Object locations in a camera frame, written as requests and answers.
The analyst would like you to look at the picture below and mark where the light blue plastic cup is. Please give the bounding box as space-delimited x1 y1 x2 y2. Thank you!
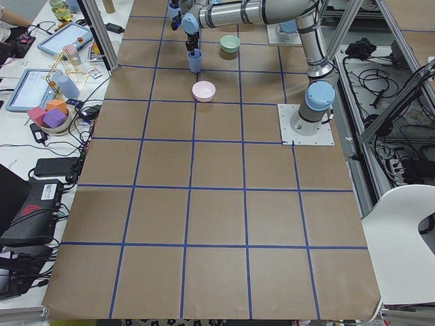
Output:
188 49 203 73

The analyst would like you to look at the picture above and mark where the green bowl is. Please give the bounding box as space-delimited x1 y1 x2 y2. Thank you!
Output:
220 35 241 54

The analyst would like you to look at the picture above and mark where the pink bowl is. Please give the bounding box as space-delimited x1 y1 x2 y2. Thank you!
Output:
192 81 216 103

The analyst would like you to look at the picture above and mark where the teach pendant tablet far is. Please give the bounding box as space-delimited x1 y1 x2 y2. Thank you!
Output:
37 22 94 56

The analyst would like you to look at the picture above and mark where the teach pendant tablet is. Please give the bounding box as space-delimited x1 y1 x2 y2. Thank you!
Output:
5 69 55 112
37 22 94 56

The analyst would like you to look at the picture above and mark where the blue bottle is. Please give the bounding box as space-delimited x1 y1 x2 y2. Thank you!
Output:
58 75 80 99

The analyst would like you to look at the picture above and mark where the bowl of coloured blocks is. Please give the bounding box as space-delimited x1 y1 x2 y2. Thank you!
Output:
27 99 72 136

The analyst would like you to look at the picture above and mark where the teach pendant tablet near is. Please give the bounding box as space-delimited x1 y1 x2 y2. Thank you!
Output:
5 69 55 112

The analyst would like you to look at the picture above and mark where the black power adapter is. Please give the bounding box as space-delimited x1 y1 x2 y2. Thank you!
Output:
33 157 78 177

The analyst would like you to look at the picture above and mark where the white chair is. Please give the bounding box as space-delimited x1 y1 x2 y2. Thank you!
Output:
362 185 434 305

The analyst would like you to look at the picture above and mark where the gold wire rack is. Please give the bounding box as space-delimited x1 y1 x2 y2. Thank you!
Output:
46 50 89 99

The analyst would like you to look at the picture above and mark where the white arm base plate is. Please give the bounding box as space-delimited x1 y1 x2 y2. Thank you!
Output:
277 104 334 146

